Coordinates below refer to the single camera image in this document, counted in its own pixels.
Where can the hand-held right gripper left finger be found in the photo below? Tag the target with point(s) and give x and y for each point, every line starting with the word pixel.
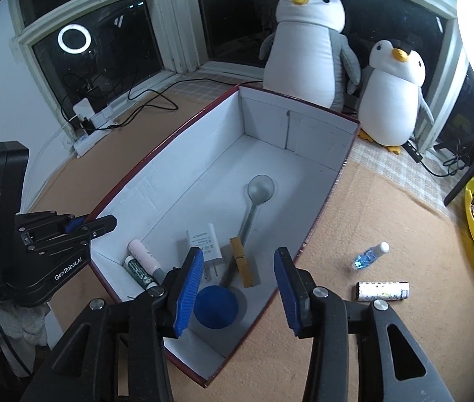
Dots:
pixel 189 289

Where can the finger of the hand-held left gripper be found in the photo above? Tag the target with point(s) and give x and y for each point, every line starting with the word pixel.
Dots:
pixel 73 222
pixel 101 224

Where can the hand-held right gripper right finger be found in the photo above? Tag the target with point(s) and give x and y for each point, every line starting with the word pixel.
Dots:
pixel 287 293

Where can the blue round container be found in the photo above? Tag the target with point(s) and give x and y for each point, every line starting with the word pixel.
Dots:
pixel 216 305

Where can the white charger plug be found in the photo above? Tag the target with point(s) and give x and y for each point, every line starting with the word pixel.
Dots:
pixel 203 243

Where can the pink lotion bottle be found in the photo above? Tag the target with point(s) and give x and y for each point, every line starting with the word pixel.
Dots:
pixel 142 255

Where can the wooden clothespin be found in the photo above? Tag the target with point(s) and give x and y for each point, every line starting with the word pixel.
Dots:
pixel 243 264

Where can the red cardboard box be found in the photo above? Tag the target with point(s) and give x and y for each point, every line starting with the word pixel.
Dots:
pixel 220 155

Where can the person's left forearm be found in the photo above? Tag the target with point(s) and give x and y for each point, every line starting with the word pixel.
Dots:
pixel 27 322

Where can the green patterned tube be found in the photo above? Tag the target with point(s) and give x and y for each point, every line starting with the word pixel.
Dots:
pixel 138 272

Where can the white power strip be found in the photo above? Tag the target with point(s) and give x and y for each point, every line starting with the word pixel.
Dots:
pixel 90 138

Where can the small clear blue-liquid bottle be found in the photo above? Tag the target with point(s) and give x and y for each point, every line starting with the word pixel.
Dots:
pixel 367 256

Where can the white patterned tube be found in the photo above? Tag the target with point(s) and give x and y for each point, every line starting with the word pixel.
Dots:
pixel 381 291

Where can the grey spoon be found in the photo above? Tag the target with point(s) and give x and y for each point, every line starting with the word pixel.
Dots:
pixel 260 188

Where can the white plug adapter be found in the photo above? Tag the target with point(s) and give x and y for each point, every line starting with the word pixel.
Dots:
pixel 83 111

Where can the black tripod leg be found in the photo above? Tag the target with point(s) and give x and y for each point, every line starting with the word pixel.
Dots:
pixel 467 176

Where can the small penguin plush toy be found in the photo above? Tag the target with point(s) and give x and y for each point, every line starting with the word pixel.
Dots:
pixel 392 100

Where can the large penguin plush toy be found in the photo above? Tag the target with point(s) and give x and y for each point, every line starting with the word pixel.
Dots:
pixel 304 58

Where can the white window frame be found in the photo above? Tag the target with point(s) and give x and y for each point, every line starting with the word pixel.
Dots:
pixel 178 21

